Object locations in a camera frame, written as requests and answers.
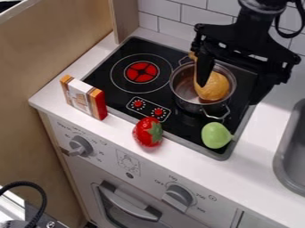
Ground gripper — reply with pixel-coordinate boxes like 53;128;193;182
189;16;303;106

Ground tan toy bread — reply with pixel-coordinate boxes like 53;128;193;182
186;51;232;102

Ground silver pot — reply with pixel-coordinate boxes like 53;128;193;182
168;55;239;121

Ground green toy pear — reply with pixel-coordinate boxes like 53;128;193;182
200;121;236;150

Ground toy sink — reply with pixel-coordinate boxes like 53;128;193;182
271;98;305;198

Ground toy stove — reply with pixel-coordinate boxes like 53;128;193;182
80;36;260;161

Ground red toy strawberry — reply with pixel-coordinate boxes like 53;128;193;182
130;116;165;148

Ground orange and white toy box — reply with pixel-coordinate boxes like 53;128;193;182
58;74;110;121

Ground black cable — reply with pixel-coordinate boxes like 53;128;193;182
0;181;49;228

